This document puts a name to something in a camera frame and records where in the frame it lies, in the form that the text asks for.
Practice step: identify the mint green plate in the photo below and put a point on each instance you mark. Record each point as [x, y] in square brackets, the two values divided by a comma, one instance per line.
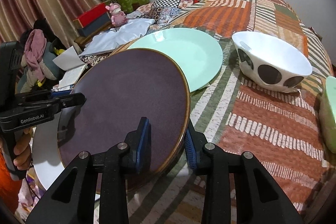
[198, 54]

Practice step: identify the checkered patchwork quilt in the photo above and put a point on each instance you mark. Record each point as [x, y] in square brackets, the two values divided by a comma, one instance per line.
[162, 11]

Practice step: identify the plush toy with pink scarf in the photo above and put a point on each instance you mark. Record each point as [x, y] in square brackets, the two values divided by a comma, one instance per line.
[41, 47]

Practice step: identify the left hand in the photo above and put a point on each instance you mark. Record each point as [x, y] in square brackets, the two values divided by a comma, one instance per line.
[22, 150]

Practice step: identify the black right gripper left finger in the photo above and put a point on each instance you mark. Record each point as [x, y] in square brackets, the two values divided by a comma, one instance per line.
[71, 197]

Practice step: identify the red flat box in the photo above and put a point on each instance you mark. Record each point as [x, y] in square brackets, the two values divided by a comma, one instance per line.
[89, 16]

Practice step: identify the white bowl black dots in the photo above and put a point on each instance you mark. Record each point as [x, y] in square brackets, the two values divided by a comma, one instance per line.
[270, 62]

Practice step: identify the dark blue flat box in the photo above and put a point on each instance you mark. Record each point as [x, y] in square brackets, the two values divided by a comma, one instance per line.
[94, 25]

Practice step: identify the striped patchwork bedspread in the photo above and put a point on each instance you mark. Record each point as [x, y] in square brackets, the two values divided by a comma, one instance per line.
[281, 129]

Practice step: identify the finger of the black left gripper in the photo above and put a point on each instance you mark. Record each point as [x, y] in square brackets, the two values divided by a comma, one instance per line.
[63, 101]
[41, 95]

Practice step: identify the pink toy figurine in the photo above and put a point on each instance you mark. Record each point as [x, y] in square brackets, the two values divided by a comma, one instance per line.
[117, 16]

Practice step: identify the open notebook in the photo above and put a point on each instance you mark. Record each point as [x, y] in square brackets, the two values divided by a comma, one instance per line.
[70, 62]

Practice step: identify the purple plate brown rim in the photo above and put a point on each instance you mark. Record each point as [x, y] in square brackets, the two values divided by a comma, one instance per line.
[119, 91]

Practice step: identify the white plate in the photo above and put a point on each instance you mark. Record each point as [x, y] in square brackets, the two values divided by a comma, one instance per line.
[46, 160]

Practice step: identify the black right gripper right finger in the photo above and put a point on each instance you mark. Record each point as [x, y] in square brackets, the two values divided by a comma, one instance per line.
[259, 198]

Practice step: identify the mint green bowl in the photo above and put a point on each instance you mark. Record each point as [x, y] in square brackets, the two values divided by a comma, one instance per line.
[327, 113]

